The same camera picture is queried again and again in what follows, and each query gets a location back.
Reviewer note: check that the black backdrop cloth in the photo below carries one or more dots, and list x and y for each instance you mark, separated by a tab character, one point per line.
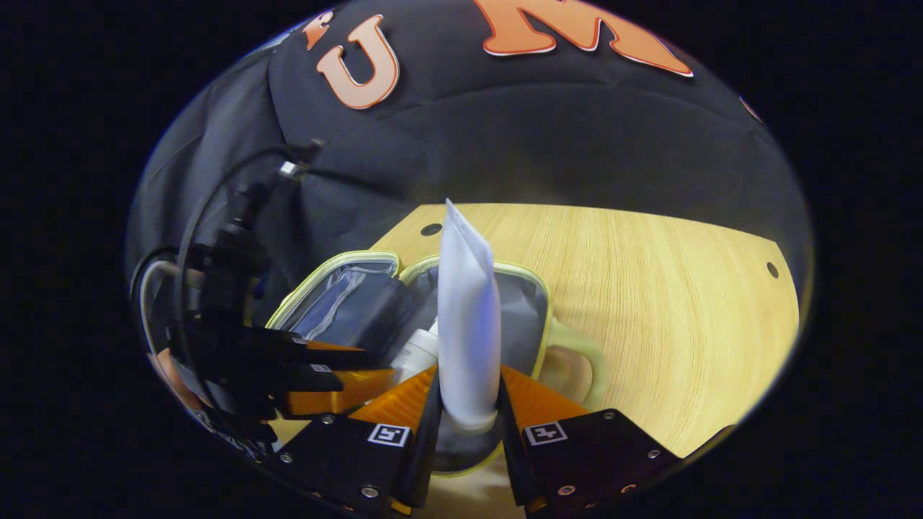
541	144

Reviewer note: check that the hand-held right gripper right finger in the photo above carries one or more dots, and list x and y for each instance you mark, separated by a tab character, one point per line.
508	447

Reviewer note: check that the pale yellow suitcase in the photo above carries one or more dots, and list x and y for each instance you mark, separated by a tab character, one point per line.
523	317

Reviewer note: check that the white squeeze tube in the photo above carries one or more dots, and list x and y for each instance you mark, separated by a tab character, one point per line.
469	324

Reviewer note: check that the white pump bottle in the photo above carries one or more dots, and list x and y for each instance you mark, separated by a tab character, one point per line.
417	353

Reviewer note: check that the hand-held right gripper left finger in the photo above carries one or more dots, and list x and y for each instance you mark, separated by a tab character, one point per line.
425	432

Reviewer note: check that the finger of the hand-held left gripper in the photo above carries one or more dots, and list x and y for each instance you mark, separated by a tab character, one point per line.
310	378
317	349

